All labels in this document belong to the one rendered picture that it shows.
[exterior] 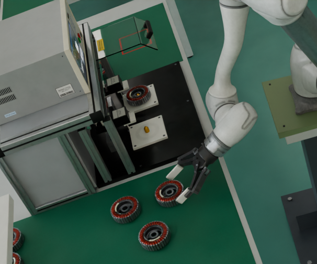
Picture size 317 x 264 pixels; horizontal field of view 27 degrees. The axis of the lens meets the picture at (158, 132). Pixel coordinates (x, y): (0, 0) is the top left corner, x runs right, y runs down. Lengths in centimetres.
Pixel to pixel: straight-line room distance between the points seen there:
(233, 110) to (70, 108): 61
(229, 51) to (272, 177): 139
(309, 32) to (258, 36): 240
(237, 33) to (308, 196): 137
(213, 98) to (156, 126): 42
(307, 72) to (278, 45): 189
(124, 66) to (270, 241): 110
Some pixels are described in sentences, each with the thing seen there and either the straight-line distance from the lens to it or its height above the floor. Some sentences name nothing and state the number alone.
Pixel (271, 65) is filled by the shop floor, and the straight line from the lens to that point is 419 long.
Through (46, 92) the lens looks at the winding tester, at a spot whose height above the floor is 118.
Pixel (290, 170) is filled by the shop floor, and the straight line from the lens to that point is 348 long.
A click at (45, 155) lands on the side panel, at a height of 100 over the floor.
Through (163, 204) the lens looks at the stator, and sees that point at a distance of 242.
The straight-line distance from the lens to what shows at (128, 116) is 267.
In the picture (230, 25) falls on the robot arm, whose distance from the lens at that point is 212.
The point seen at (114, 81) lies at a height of 92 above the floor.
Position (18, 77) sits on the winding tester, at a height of 128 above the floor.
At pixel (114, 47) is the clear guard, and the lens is 279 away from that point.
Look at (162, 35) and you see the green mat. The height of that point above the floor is 75.
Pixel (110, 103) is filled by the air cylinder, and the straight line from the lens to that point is 291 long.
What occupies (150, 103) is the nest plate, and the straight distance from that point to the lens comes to 288.
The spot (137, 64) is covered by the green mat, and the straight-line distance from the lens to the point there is 322.
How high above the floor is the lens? 246
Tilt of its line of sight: 38 degrees down
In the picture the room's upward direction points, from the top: 23 degrees counter-clockwise
